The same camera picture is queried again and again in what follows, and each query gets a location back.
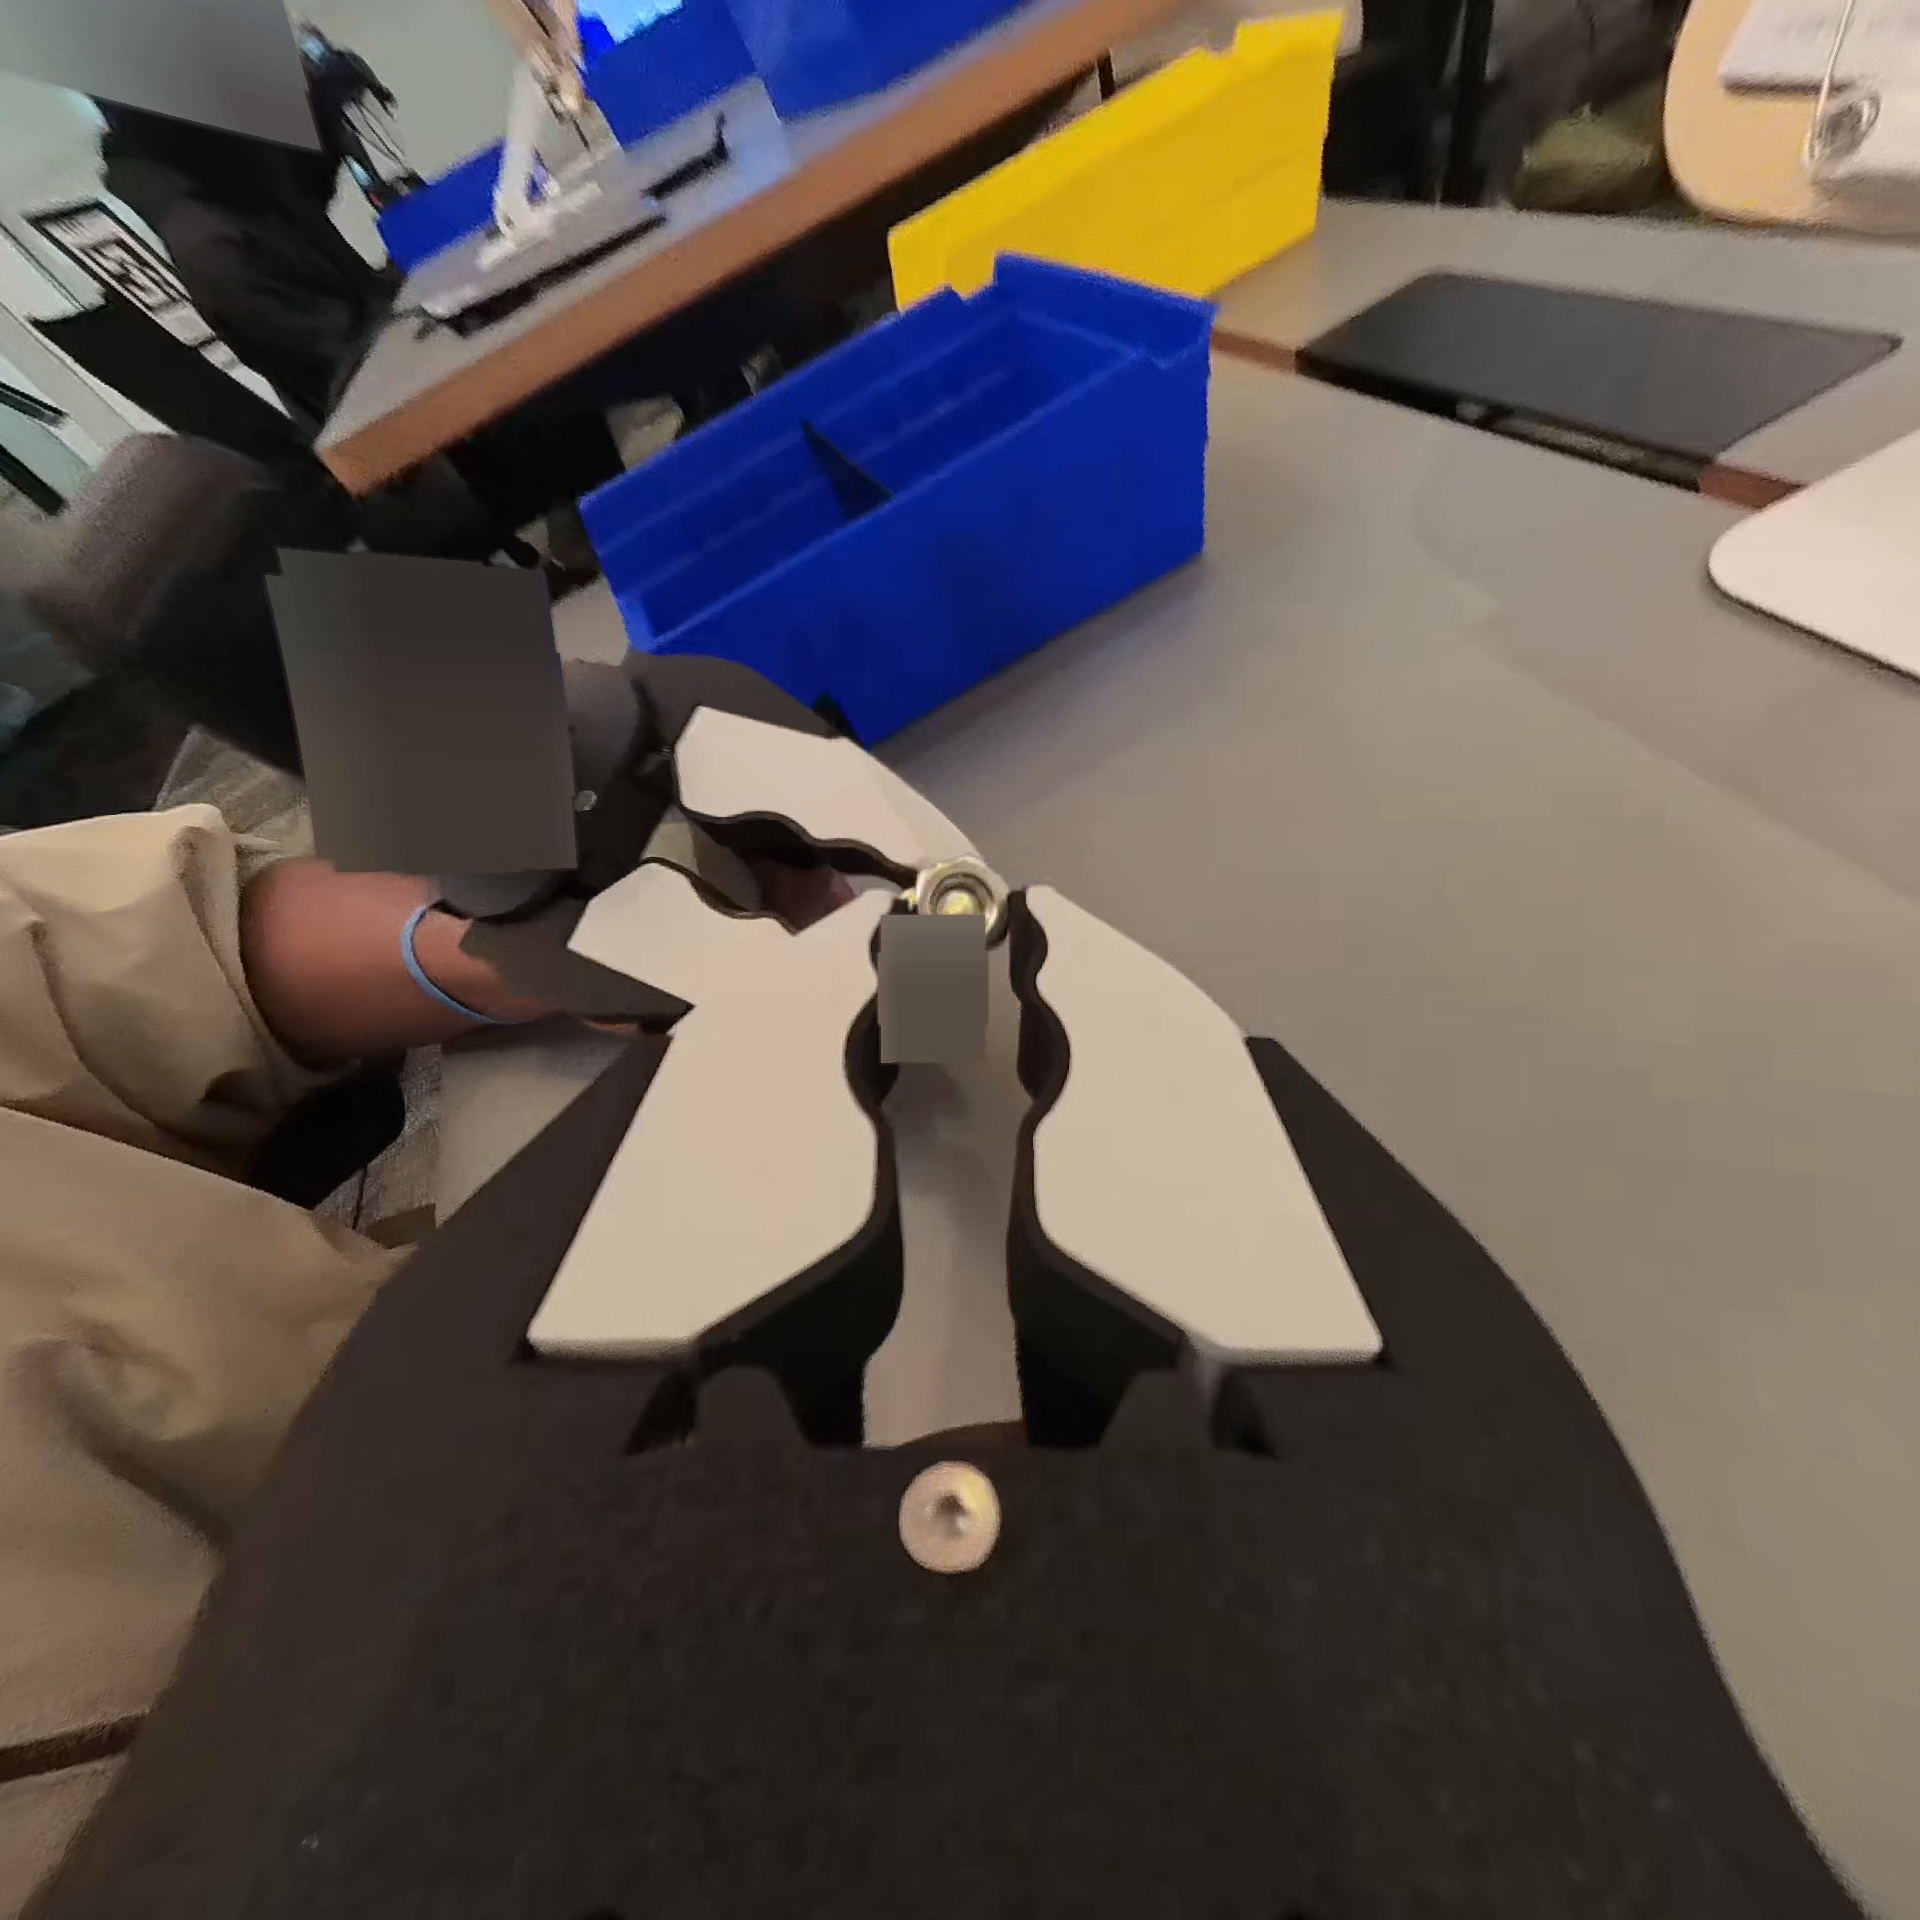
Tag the stand with black base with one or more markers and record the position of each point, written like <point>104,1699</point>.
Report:
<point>601,242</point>

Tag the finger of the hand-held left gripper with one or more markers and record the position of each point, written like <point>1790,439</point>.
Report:
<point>750,969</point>
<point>825,787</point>

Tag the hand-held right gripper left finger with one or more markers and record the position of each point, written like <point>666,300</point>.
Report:
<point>720,1201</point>

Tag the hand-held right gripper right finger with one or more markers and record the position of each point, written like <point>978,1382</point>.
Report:
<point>1187,1201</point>

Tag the blue bin with black divider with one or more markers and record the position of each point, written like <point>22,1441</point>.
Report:
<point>989,527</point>

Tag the blue wristband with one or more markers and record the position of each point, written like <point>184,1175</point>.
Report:
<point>420,977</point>

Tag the instruction board on white stand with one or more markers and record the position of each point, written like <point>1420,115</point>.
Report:
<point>1845,557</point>

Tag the person's left forearm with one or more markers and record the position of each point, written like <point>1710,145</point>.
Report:
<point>332,962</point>

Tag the yellow plastic bin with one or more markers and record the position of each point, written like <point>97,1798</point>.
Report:
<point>1141,182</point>

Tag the wooden rear table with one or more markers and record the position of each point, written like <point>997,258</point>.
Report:
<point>750,236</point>

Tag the black flat pad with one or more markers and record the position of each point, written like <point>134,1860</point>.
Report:
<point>1592,362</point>

